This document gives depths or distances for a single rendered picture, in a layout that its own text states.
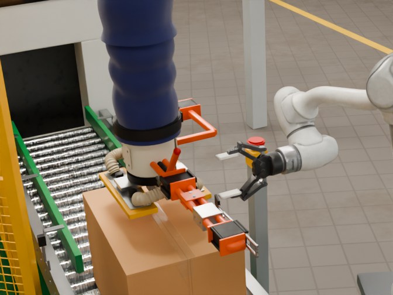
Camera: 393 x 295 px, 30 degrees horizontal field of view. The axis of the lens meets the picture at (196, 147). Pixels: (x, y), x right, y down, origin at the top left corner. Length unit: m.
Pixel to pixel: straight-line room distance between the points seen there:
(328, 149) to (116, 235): 0.76
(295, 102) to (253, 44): 2.97
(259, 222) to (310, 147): 0.72
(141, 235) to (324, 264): 1.71
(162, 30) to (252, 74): 3.21
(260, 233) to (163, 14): 1.18
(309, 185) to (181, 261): 2.51
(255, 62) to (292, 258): 1.85
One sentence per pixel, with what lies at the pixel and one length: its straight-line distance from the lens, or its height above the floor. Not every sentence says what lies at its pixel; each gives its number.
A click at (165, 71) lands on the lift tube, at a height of 1.50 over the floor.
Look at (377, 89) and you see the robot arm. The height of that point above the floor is 1.57.
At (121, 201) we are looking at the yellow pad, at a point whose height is 1.08.
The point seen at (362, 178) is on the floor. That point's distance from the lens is 4.86.
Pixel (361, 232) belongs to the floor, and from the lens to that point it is 4.28.
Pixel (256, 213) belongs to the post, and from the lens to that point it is 3.00.
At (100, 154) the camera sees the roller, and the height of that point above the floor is 0.54.
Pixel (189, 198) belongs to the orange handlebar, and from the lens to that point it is 2.15.
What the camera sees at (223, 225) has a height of 1.21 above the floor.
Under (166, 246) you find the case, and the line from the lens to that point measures 2.41.
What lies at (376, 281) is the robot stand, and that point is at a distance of 2.59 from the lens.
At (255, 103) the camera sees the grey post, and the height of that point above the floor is 0.21.
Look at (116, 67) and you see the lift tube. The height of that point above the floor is 1.52.
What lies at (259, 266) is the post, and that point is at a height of 0.47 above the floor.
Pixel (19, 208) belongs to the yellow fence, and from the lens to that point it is 2.87.
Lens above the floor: 2.23
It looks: 25 degrees down
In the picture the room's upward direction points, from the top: 4 degrees counter-clockwise
